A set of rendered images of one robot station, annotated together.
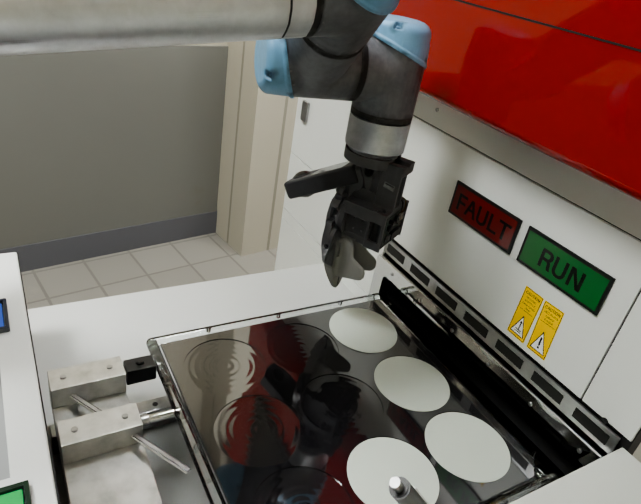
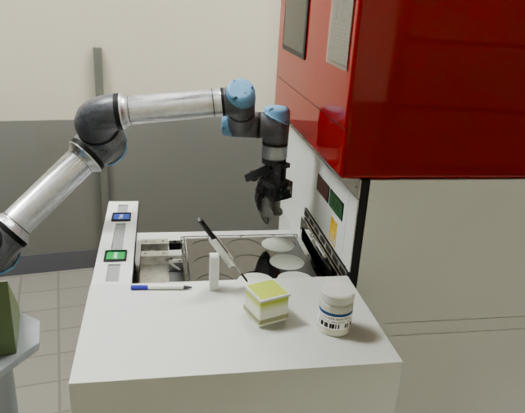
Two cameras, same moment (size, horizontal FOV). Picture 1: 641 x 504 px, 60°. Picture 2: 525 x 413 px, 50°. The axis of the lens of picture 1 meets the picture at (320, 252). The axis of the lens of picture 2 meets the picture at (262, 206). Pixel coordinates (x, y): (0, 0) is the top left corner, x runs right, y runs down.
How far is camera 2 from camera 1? 106 cm
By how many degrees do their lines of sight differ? 22
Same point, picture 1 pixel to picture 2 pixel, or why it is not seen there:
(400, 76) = (273, 128)
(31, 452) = (129, 246)
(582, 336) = (340, 232)
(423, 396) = (288, 265)
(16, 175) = (156, 197)
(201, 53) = not seen: hidden behind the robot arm
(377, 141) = (269, 153)
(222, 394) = (202, 254)
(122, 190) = (220, 211)
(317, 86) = (240, 132)
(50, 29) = (146, 117)
